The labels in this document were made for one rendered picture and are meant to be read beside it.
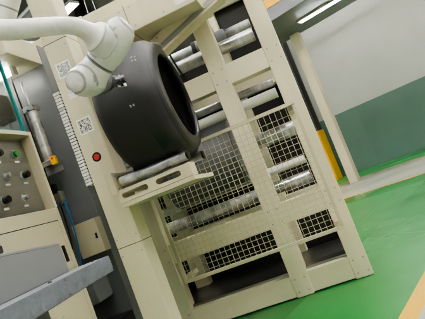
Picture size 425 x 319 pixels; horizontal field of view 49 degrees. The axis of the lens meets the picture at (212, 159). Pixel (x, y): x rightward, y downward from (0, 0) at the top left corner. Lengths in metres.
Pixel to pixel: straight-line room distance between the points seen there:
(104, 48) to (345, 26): 9.77
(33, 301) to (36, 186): 1.41
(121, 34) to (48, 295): 0.91
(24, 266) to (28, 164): 1.27
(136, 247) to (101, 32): 1.05
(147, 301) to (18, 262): 1.29
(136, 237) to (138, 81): 0.72
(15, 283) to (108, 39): 0.85
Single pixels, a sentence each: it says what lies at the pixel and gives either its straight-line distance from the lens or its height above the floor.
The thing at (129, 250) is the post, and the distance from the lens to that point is 2.21.
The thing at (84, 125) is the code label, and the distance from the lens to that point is 2.27.
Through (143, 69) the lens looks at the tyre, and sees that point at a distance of 1.98.
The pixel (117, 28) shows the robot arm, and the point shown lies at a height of 1.30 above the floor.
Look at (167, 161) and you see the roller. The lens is 2.02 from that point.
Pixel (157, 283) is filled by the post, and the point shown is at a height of 0.41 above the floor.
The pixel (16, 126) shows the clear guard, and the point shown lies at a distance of 2.26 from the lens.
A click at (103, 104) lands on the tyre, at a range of 2.00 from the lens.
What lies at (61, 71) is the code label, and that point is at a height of 1.51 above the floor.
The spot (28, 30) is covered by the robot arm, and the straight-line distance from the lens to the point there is 1.50.
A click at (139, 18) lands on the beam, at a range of 2.53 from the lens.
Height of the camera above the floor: 0.69
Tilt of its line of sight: 4 degrees up
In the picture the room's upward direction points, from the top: 21 degrees counter-clockwise
